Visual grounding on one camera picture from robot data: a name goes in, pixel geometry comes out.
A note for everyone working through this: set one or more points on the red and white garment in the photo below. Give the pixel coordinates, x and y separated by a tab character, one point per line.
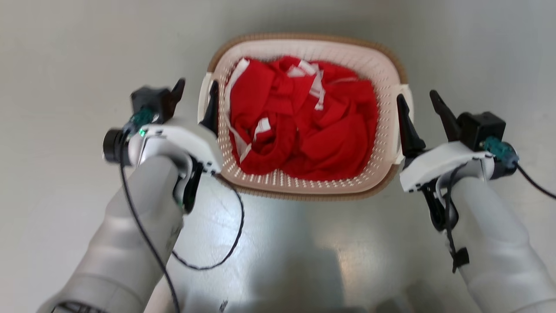
304	139

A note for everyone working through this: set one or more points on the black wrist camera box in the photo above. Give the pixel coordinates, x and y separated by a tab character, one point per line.
482	128
152	100

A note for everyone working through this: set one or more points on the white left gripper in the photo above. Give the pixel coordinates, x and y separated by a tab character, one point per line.
191	139

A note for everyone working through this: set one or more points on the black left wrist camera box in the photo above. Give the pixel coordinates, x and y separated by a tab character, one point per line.
152	100

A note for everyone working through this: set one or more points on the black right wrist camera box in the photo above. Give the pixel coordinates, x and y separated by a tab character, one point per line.
482	128

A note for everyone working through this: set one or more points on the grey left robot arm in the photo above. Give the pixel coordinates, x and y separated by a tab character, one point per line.
130	243

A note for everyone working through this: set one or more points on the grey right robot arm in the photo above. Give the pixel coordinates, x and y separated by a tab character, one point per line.
495	243

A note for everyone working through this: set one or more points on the cream laundry basket brown rim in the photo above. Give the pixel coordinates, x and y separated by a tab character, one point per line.
382	74

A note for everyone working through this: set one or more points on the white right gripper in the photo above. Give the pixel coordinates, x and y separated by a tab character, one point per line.
438	161

